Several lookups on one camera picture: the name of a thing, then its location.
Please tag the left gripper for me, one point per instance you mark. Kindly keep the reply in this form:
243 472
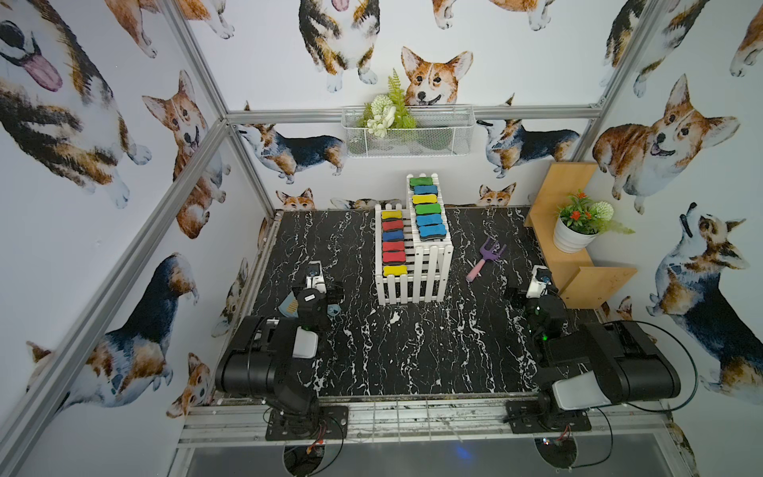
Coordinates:
330 289

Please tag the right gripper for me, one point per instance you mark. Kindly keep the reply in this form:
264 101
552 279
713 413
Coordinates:
519 295

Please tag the white wooden shelf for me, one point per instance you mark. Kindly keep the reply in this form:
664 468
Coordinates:
428 263

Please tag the blue eraser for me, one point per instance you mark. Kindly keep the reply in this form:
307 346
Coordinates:
432 232
393 236
423 190
429 220

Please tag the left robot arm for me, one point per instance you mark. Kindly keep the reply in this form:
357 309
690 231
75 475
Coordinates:
261 361

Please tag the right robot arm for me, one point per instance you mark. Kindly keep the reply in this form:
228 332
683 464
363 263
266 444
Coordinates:
622 362

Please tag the wooden corner shelf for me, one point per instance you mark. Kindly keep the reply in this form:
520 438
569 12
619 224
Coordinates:
582 284

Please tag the teal dustpan with brush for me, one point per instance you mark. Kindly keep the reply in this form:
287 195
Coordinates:
289 307

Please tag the purple pink toy rake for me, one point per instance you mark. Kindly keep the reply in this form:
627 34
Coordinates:
490 251

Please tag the potted plant white pot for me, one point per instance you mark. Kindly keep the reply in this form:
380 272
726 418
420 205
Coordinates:
581 220

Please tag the yellow eraser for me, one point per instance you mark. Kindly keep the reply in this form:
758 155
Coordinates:
425 199
391 215
395 270

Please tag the red eraser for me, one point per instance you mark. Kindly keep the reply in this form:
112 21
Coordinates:
393 226
394 258
393 246

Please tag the green eraser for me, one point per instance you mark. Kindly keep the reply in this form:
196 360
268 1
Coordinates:
428 209
420 182

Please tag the artificial fern white flowers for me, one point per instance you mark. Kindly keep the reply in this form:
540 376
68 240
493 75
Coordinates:
388 112

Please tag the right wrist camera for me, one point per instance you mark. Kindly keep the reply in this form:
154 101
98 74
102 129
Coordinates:
540 280

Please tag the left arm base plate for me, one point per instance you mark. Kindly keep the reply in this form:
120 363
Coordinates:
327 422

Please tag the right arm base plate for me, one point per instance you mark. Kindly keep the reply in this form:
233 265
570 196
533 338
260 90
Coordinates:
526 417

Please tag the white wire basket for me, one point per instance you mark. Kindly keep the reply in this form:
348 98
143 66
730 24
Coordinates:
438 131

